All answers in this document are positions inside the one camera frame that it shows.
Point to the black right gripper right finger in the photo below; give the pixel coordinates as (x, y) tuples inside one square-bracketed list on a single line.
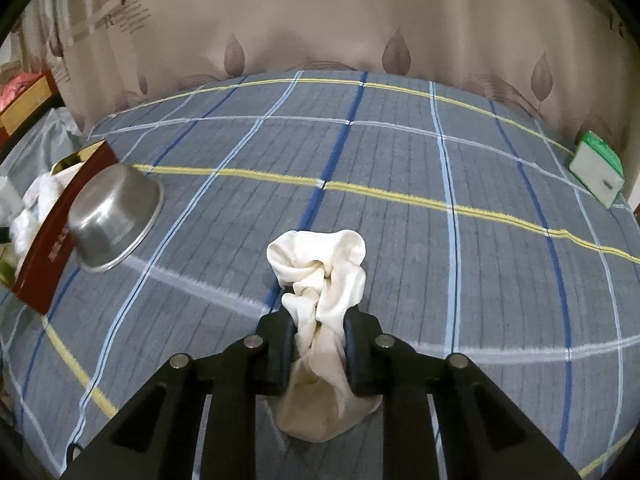
[(443, 416)]

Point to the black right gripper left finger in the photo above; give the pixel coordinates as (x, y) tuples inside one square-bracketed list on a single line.
[(192, 405)]

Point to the cream scrunchie cloth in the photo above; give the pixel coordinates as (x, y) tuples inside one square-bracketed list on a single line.
[(322, 276)]

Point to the white fluffy mitt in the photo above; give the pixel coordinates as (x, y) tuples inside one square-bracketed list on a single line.
[(39, 200)]

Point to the grey plaid tablecloth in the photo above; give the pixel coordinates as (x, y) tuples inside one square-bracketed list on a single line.
[(453, 220)]

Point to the gold red rectangular tin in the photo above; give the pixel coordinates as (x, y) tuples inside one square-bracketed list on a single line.
[(45, 260)]

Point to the stainless steel bowl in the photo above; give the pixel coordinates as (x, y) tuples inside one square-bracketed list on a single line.
[(111, 216)]

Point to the green white small box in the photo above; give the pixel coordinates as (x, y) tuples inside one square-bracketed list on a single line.
[(599, 168)]

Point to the translucent plastic cover sheet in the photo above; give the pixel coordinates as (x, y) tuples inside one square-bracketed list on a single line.
[(52, 138)]

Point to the red yellow cardboard box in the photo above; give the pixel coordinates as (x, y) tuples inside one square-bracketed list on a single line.
[(25, 98)]

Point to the beige leaf print curtain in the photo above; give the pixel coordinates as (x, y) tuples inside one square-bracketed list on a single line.
[(569, 63)]

